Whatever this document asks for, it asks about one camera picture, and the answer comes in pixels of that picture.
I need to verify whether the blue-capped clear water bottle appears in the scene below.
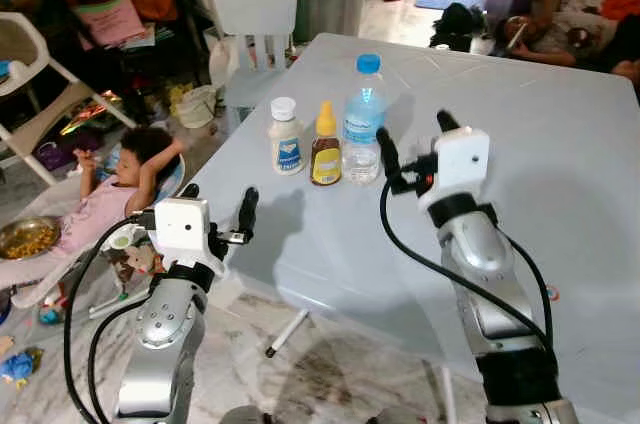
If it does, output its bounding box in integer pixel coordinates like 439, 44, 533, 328
342, 54, 389, 185

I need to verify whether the yellow-capped amber sauce bottle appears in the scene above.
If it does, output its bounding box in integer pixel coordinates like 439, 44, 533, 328
309, 101, 344, 187

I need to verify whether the white mayonnaise jar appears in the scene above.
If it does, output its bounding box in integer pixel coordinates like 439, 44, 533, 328
267, 97, 307, 175

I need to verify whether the child in pink clothes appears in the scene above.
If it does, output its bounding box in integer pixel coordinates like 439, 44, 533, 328
0, 127, 187, 290

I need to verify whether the black bag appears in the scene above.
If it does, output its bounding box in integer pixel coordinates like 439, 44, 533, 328
432, 2, 489, 53

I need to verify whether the white table leg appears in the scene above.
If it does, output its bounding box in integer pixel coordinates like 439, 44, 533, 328
264, 309, 311, 359

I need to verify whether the blue floor mat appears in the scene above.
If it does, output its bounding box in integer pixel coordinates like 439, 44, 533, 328
414, 0, 488, 12

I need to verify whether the seated person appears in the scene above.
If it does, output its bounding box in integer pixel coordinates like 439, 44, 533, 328
490, 0, 640, 80

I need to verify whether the metal bowl with food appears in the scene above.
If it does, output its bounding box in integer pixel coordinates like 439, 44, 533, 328
0, 216, 61, 262

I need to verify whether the grey robot left leg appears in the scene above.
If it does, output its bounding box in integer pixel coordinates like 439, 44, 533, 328
218, 404, 273, 424

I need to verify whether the grey robot leg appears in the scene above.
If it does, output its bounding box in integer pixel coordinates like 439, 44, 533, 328
362, 404, 431, 424
218, 404, 273, 424

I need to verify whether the pink book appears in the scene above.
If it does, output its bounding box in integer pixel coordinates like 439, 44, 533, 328
72, 0, 153, 51

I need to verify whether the white plastic child chair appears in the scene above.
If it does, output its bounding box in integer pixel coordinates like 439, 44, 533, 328
213, 0, 299, 115

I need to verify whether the white baby high chair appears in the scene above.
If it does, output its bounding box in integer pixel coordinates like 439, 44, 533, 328
0, 12, 136, 187

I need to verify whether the grey robot right leg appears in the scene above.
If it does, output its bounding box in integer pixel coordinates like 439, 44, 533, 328
362, 404, 431, 424

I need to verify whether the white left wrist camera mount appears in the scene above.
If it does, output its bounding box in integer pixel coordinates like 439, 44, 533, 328
152, 197, 213, 267

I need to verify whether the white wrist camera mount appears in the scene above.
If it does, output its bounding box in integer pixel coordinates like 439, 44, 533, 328
418, 127, 491, 210
152, 197, 213, 267

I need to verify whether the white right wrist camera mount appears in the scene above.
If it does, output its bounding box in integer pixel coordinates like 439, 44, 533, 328
418, 127, 491, 210

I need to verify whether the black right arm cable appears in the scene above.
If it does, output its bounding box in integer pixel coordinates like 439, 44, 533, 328
378, 179, 557, 347

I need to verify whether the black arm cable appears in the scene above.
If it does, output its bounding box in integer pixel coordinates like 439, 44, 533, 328
378, 179, 557, 347
62, 214, 161, 424

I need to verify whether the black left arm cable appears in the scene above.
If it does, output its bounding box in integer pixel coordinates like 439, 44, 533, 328
62, 214, 161, 424

